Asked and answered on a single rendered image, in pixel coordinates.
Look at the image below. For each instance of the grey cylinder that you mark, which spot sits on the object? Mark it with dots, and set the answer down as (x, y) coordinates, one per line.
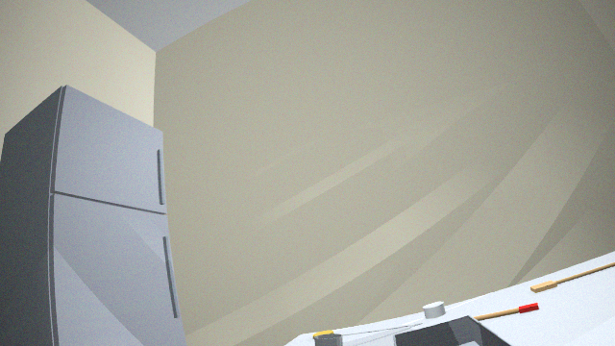
(434, 310)

